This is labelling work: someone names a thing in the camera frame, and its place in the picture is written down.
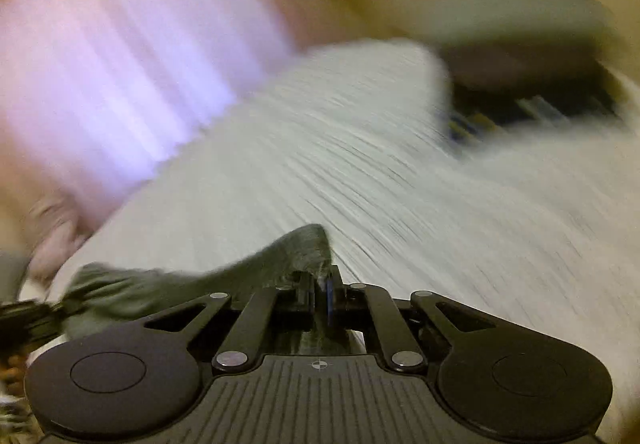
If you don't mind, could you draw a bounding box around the pink curtain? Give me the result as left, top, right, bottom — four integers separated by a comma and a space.
1, 0, 295, 209

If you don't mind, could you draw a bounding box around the dark piano keyboard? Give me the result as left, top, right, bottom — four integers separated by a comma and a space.
426, 0, 620, 145

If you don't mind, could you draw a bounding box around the dark grey garment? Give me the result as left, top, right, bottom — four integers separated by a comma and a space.
61, 224, 332, 340

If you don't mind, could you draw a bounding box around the pink crumpled cloth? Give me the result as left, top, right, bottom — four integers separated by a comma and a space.
27, 192, 92, 289

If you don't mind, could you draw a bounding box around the white striped bedspread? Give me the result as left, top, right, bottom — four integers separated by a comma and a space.
49, 40, 639, 443

